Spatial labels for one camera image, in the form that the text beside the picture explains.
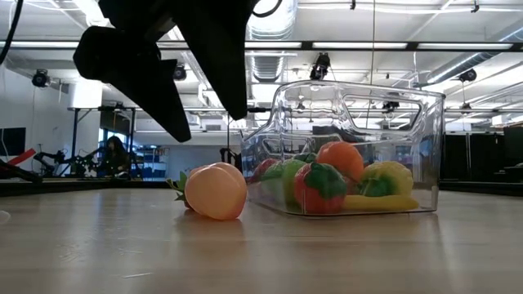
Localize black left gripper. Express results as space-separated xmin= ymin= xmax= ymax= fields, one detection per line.
xmin=73 ymin=0 xmax=262 ymax=143

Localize red toy tomato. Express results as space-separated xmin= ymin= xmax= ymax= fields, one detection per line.
xmin=248 ymin=158 xmax=281 ymax=185

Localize large red plastic strawberry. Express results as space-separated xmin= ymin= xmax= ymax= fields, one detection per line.
xmin=293 ymin=162 xmax=348 ymax=216

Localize toy orange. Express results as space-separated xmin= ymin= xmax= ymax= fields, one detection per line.
xmin=315 ymin=140 xmax=365 ymax=183

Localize yellow toy pepper green stem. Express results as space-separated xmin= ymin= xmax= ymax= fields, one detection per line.
xmin=358 ymin=160 xmax=414 ymax=198

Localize yellow toy banana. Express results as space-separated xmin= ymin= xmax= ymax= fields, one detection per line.
xmin=342 ymin=194 xmax=420 ymax=212

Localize person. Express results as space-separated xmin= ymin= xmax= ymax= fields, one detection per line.
xmin=96 ymin=136 xmax=132 ymax=180

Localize red strawberry with green leaves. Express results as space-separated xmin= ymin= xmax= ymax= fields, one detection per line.
xmin=165 ymin=170 xmax=193 ymax=209

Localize black overhead beam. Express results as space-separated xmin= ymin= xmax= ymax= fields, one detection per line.
xmin=0 ymin=39 xmax=523 ymax=52

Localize toy peach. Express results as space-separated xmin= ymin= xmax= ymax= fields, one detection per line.
xmin=184 ymin=162 xmax=248 ymax=221

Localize red bar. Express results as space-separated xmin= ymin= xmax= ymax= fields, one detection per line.
xmin=7 ymin=148 xmax=38 ymax=167

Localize clear plastic container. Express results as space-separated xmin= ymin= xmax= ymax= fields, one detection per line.
xmin=240 ymin=80 xmax=446 ymax=216

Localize black partition panels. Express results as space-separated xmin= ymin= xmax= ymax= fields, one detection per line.
xmin=443 ymin=125 xmax=523 ymax=185

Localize silver ceiling duct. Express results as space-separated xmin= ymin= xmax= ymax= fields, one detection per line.
xmin=244 ymin=0 xmax=299 ymax=82

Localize black stand frame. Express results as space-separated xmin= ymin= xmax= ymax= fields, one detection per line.
xmin=69 ymin=106 xmax=138 ymax=180

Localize black wall monitor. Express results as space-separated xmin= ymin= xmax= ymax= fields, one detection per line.
xmin=0 ymin=127 xmax=26 ymax=157

